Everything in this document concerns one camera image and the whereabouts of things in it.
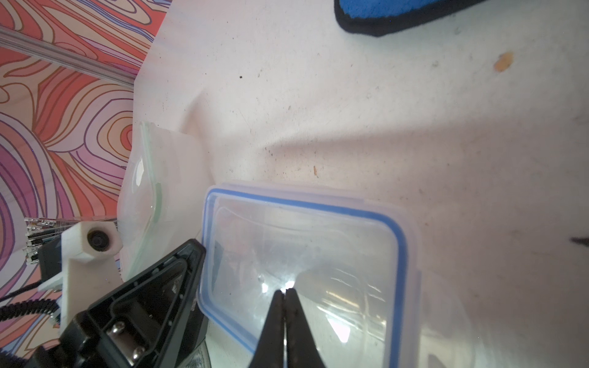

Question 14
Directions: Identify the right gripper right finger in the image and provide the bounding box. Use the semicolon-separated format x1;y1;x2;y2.
284;288;325;368

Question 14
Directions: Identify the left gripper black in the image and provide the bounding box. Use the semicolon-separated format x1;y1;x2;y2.
1;239;210;367

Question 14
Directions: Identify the blue microfiber cloth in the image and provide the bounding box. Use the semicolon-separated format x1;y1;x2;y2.
334;0;482;37

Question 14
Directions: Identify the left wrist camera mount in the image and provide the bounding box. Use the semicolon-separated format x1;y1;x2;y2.
38;222;122;334

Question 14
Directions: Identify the small blue-rimmed lunch box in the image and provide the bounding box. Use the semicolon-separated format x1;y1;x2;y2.
197;182;421;367

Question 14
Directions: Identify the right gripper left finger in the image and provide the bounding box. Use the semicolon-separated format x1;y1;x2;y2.
249;290;285;368

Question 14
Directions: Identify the large clear lunch box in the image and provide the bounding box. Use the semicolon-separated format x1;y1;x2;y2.
117;122;213;281

